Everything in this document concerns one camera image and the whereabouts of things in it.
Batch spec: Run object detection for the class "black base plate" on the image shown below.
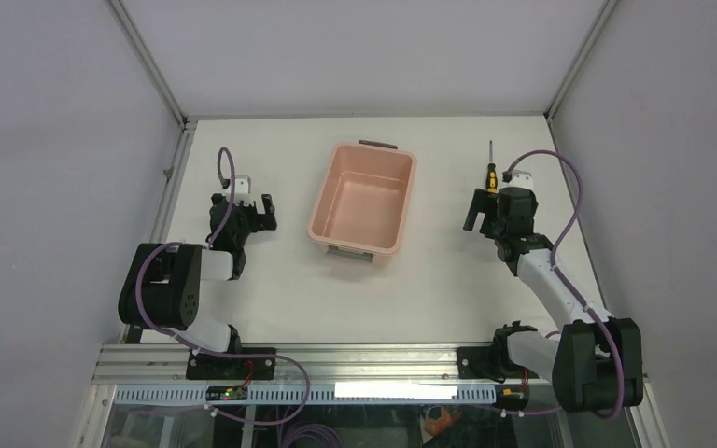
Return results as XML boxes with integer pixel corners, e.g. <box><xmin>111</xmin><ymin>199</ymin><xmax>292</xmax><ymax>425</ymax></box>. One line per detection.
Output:
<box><xmin>456</xmin><ymin>344</ymin><xmax>523</xmax><ymax>383</ymax></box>
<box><xmin>185</xmin><ymin>346</ymin><xmax>276</xmax><ymax>382</ymax></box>

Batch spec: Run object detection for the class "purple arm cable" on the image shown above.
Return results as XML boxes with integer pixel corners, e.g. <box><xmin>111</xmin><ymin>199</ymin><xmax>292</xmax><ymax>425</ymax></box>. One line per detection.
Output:
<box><xmin>134</xmin><ymin>146</ymin><xmax>312</xmax><ymax>427</ymax></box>
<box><xmin>504</xmin><ymin>149</ymin><xmax>626</xmax><ymax>422</ymax></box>

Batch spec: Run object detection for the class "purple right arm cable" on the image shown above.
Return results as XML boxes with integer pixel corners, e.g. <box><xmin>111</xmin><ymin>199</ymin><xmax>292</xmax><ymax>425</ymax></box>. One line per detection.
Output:
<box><xmin>504</xmin><ymin>149</ymin><xmax>626</xmax><ymax>422</ymax></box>

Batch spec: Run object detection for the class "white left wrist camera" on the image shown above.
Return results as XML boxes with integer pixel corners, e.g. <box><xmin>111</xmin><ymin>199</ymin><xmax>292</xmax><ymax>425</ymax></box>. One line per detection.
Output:
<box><xmin>225</xmin><ymin>175</ymin><xmax>254</xmax><ymax>206</ymax></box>

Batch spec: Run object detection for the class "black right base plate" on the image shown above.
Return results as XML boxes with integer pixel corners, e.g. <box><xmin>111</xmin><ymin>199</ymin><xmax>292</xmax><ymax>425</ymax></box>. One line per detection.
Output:
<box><xmin>456</xmin><ymin>344</ymin><xmax>523</xmax><ymax>383</ymax></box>

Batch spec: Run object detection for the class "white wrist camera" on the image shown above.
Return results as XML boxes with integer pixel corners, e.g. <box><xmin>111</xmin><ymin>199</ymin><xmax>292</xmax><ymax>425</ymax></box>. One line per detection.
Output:
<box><xmin>225</xmin><ymin>175</ymin><xmax>254</xmax><ymax>206</ymax></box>
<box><xmin>502</xmin><ymin>170</ymin><xmax>534</xmax><ymax>190</ymax></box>

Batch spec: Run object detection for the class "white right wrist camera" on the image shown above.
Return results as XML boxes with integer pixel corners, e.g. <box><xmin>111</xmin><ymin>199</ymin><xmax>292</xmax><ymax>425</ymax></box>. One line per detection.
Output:
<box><xmin>502</xmin><ymin>170</ymin><xmax>534</xmax><ymax>190</ymax></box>

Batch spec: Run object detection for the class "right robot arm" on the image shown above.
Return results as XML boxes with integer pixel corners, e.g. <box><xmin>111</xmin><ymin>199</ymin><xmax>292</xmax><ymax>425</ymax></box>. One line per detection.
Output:
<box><xmin>457</xmin><ymin>187</ymin><xmax>644</xmax><ymax>419</ymax></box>

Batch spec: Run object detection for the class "white slotted cable duct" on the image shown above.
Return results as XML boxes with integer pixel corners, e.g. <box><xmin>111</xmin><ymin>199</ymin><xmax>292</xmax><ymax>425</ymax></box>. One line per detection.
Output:
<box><xmin>114</xmin><ymin>381</ymin><xmax>497</xmax><ymax>407</ymax></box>

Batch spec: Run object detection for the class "aluminium frame rail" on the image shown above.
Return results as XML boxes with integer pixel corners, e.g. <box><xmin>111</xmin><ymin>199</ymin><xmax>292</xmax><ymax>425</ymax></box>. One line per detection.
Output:
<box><xmin>91</xmin><ymin>343</ymin><xmax>649</xmax><ymax>385</ymax></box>

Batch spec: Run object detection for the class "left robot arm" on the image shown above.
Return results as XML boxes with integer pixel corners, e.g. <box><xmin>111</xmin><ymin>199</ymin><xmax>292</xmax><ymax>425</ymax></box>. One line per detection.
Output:
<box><xmin>117</xmin><ymin>193</ymin><xmax>277</xmax><ymax>357</ymax></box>

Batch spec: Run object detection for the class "orange object below table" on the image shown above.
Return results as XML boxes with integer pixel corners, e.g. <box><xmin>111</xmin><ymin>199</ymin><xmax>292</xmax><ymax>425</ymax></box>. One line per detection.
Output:
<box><xmin>420</xmin><ymin>405</ymin><xmax>461</xmax><ymax>439</ymax></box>

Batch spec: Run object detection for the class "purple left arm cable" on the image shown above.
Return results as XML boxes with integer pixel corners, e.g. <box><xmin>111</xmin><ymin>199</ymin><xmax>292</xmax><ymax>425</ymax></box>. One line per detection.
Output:
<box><xmin>134</xmin><ymin>146</ymin><xmax>312</xmax><ymax>427</ymax></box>

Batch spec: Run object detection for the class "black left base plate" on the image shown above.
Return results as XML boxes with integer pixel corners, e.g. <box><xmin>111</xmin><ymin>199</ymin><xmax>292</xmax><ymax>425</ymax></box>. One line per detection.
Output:
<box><xmin>185</xmin><ymin>346</ymin><xmax>276</xmax><ymax>382</ymax></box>

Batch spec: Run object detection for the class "pink plastic bin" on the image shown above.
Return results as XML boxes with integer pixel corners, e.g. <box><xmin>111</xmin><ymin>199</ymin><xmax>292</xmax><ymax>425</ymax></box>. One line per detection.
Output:
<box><xmin>307</xmin><ymin>140</ymin><xmax>417</xmax><ymax>268</ymax></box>

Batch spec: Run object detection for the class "black yellow screwdriver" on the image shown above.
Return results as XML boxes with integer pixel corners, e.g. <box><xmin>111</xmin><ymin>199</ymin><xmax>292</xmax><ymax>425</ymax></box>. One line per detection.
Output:
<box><xmin>485</xmin><ymin>140</ymin><xmax>498</xmax><ymax>194</ymax></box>

